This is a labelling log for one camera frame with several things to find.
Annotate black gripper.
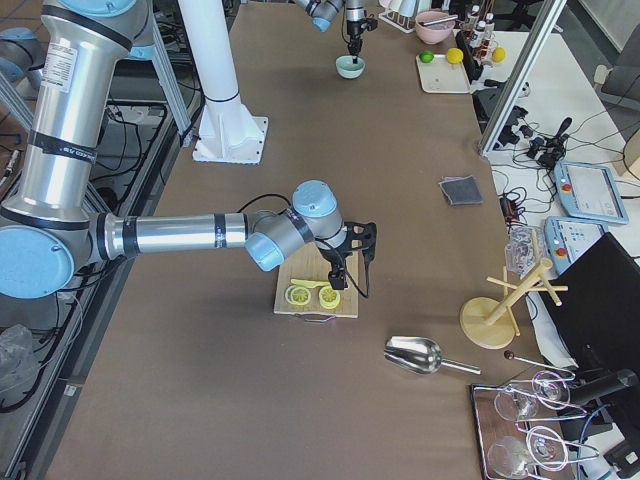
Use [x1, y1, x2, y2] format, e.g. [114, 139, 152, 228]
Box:
[328, 221, 377, 291]
[346, 17, 376, 64]

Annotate light green ceramic bowl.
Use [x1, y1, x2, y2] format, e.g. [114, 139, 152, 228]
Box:
[335, 55, 366, 80]

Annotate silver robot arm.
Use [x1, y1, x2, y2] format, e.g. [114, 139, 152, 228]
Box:
[1, 1, 376, 299]
[294, 0, 378, 63]

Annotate pink bowl with ice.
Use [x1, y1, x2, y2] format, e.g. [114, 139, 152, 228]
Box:
[415, 11, 456, 45]

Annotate metal tongs on bowl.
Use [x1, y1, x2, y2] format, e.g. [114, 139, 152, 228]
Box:
[417, 15, 458, 27]

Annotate yellow plastic knife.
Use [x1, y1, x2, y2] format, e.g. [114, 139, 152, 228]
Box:
[290, 278, 348, 290]

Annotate bamboo cutting board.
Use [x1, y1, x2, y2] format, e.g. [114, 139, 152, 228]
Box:
[273, 244, 358, 318]

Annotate lemon slice stacked pair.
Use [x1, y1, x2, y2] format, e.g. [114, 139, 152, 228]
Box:
[284, 285, 312, 306]

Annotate green lime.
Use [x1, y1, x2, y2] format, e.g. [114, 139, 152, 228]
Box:
[419, 50, 434, 63]

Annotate cream plastic tray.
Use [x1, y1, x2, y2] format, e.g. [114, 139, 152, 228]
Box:
[415, 54, 471, 94]

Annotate metal scoop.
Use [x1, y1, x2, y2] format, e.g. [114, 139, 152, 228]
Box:
[384, 336, 482, 375]

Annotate yellow lemon behind bar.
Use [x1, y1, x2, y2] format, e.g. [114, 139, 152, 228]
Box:
[492, 47, 506, 63]

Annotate grey folded cloth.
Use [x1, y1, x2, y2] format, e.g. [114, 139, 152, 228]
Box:
[439, 175, 484, 206]

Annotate wooden mug tree stand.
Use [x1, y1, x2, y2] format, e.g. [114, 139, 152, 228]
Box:
[459, 258, 569, 350]

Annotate clear plastic box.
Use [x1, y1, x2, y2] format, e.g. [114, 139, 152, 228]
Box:
[505, 226, 547, 277]

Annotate teach pendant near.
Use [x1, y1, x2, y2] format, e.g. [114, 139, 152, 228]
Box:
[544, 216, 608, 274]

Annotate teach pendant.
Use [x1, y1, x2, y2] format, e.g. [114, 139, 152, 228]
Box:
[544, 216, 608, 274]
[553, 160, 629, 225]

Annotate wine glass rack tray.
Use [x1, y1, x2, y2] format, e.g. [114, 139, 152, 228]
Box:
[470, 370, 599, 479]

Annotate teach pendant far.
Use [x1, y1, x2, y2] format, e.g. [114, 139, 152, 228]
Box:
[553, 160, 629, 225]

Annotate black monitor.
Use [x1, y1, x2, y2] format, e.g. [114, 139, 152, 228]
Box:
[544, 233, 639, 372]

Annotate lemon slice near handle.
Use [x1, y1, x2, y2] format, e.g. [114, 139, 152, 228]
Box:
[318, 285, 341, 310]

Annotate copper wire bottle rack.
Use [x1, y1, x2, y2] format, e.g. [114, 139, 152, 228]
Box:
[462, 4, 497, 65]

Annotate white pedestal column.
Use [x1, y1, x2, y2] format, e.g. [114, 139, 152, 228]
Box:
[179, 0, 268, 165]

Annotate aluminium frame post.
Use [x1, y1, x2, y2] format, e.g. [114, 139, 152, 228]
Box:
[478, 0, 567, 157]

